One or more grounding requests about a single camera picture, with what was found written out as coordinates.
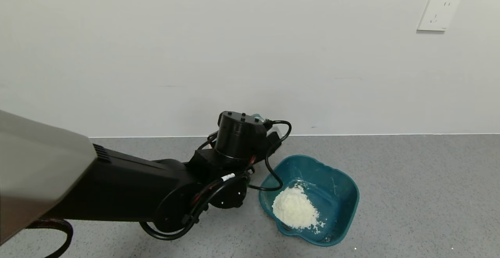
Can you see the white wall power outlet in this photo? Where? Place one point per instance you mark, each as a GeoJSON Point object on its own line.
{"type": "Point", "coordinates": [438, 12]}

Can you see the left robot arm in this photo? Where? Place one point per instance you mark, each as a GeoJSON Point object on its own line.
{"type": "Point", "coordinates": [117, 187]}

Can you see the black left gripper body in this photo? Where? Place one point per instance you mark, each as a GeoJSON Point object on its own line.
{"type": "Point", "coordinates": [275, 137]}

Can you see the teal square plastic basin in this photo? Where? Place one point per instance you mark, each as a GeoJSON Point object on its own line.
{"type": "Point", "coordinates": [336, 195]}

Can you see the ribbed clear green cup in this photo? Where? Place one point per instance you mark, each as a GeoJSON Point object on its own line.
{"type": "Point", "coordinates": [258, 116]}

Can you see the white powder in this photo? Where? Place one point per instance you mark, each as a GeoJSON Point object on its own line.
{"type": "Point", "coordinates": [293, 209]}

